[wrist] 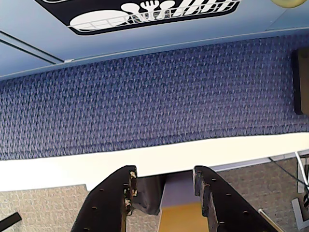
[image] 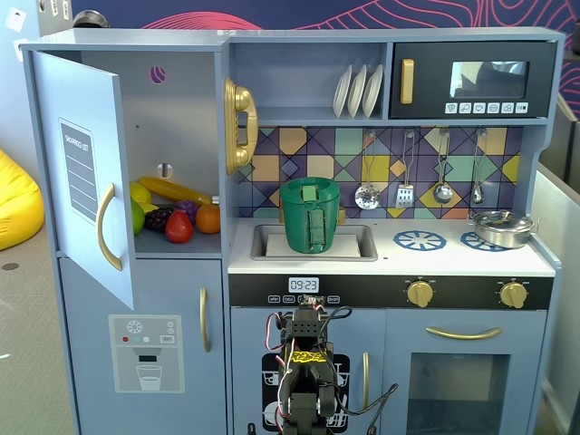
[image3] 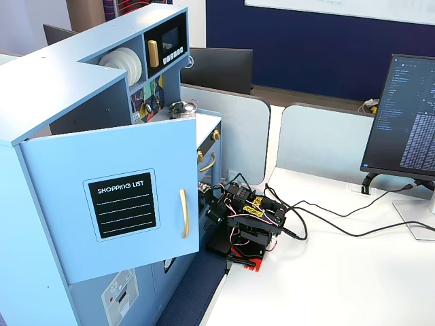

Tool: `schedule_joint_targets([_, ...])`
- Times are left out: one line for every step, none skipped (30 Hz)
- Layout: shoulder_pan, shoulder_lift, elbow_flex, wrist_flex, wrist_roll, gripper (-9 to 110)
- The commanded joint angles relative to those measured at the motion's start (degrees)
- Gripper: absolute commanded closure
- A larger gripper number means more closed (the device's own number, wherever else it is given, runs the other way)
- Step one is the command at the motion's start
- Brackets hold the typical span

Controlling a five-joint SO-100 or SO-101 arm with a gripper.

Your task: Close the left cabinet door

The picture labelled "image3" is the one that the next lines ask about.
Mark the blue door with dispenser print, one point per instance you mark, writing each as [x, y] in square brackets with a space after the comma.
[88, 299]

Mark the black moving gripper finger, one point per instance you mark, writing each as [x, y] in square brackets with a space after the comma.
[210, 200]

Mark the blue door with dishes print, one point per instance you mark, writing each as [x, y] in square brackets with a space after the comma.
[159, 285]

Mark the grey rounded desk divider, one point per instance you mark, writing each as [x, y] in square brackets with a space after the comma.
[323, 142]
[241, 136]

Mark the dark switched off monitor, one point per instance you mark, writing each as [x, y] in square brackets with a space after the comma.
[221, 69]

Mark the gold stove knob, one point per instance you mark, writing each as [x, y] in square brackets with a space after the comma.
[200, 156]
[215, 134]

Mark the white wall board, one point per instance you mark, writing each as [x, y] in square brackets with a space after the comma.
[340, 6]

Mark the hanging metal kitchen utensil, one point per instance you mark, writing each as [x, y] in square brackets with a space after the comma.
[149, 108]
[157, 98]

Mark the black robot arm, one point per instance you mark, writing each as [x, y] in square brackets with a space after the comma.
[258, 217]

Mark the computer monitor showing code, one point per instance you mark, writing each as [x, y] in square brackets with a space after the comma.
[404, 119]

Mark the light blue toy kitchen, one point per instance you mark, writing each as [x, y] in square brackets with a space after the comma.
[51, 85]

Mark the silver pot with lid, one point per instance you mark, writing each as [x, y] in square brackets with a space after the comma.
[183, 108]

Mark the dark monitor back panel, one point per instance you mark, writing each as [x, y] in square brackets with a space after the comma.
[57, 34]

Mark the black toy microwave door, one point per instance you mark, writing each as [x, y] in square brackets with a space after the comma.
[173, 37]

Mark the blue shopping list cabinet door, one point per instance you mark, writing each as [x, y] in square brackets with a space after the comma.
[68, 169]

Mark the black flat base plate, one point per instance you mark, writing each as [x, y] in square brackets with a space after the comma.
[219, 246]

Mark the stack of white plates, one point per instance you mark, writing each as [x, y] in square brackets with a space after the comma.
[122, 61]

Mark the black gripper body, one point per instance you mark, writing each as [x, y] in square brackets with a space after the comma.
[211, 202]

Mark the red arm base mount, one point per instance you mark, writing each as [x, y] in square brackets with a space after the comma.
[255, 263]

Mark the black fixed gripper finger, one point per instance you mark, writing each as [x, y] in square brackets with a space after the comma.
[210, 222]

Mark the silver monitor stand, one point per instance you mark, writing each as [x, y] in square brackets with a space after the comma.
[414, 217]

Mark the black table clamp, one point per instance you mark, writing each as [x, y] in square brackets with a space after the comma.
[239, 261]

